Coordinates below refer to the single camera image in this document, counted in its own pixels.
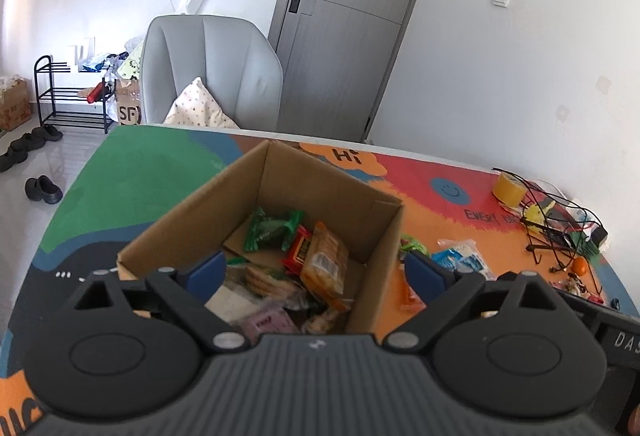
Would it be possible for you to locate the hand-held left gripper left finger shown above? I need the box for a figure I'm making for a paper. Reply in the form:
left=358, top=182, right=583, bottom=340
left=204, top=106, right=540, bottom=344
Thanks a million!
left=62, top=250, right=248, bottom=352

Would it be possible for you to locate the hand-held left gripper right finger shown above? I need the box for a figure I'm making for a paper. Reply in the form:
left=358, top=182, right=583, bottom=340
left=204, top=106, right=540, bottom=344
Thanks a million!
left=382, top=250, right=571, bottom=352

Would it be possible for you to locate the white long snack packet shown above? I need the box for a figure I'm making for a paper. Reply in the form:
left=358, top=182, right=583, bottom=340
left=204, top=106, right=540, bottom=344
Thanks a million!
left=204, top=283, right=251, bottom=324

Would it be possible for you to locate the blue-white candy packet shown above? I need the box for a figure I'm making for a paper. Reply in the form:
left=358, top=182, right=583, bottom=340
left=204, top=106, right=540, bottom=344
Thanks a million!
left=431, top=238, right=496, bottom=282

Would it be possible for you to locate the green-white cracker packet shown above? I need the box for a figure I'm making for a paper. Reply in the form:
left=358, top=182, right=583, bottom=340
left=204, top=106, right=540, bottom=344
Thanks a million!
left=227, top=258, right=301, bottom=299

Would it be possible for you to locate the green snack packet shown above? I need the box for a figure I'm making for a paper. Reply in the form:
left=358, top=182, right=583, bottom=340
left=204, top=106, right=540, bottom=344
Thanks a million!
left=243, top=207, right=306, bottom=253

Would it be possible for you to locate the pink snack packet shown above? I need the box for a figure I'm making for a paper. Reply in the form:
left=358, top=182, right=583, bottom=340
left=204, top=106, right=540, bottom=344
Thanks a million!
left=235, top=306, right=301, bottom=336

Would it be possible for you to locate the red snack packet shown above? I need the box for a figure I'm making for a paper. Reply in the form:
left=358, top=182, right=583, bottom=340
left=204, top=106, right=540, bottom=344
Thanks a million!
left=280, top=225, right=313, bottom=274

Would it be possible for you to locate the orange bread packet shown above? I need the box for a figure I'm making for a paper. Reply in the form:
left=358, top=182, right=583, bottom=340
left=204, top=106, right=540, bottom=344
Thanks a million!
left=300, top=222, right=351, bottom=312

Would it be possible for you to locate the small clear snack packet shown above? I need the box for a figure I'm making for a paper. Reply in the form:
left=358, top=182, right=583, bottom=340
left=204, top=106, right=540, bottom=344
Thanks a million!
left=300, top=301, right=351, bottom=334

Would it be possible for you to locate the brown cardboard box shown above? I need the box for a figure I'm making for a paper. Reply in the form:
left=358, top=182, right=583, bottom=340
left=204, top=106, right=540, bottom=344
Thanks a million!
left=116, top=139, right=405, bottom=334

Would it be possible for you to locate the small orange snack packet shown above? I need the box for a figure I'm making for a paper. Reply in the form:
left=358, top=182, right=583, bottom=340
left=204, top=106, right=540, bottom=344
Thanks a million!
left=398, top=266, right=426, bottom=314

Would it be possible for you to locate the crumpled green wrapper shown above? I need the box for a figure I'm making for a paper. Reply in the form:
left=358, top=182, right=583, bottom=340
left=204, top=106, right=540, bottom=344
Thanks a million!
left=398, top=234, right=430, bottom=262

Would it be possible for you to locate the cartoon cat printed table mat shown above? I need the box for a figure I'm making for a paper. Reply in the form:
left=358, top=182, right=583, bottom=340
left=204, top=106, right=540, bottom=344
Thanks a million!
left=0, top=123, right=626, bottom=436

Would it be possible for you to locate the yellow tape roll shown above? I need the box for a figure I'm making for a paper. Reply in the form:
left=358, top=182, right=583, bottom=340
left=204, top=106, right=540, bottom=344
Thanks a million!
left=491, top=171, right=528, bottom=207

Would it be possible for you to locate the yellow clip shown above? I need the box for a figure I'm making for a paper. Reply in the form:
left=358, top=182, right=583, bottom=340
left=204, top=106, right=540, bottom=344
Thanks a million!
left=522, top=203, right=548, bottom=232

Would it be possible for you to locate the black metal stand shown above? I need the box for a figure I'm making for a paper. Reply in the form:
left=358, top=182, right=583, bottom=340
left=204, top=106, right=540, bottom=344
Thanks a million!
left=525, top=216, right=588, bottom=264

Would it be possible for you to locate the white dotted pillow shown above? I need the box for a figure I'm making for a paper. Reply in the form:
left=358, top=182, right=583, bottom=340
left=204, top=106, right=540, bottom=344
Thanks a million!
left=164, top=77, right=240, bottom=129

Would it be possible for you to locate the cardboard box with black letters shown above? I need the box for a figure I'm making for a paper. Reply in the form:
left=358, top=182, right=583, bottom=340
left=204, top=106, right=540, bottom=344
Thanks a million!
left=115, top=78, right=143, bottom=126

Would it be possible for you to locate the grey armchair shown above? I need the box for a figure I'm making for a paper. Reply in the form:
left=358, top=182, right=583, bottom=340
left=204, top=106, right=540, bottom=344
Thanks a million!
left=139, top=14, right=284, bottom=131

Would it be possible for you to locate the black metal shoe rack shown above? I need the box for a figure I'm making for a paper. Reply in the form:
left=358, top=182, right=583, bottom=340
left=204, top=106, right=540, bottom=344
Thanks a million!
left=34, top=55, right=117, bottom=134

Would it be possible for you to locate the pile of plastic bags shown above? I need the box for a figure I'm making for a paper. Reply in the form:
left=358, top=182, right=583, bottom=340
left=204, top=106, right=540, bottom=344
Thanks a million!
left=82, top=36, right=146, bottom=82

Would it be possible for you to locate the grey door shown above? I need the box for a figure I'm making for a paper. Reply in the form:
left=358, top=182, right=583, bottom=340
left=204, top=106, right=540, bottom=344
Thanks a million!
left=267, top=0, right=443, bottom=142

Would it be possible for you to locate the white holder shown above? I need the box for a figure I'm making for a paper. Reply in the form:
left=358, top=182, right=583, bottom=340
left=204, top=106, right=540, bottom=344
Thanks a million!
left=69, top=36, right=97, bottom=68

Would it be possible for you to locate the printed cardboard box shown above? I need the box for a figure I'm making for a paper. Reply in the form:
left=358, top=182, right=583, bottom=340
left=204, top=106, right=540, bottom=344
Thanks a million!
left=0, top=76, right=30, bottom=132

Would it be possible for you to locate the black wire basket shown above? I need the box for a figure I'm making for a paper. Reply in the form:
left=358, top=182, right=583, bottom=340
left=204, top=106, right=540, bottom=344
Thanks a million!
left=492, top=167, right=608, bottom=274

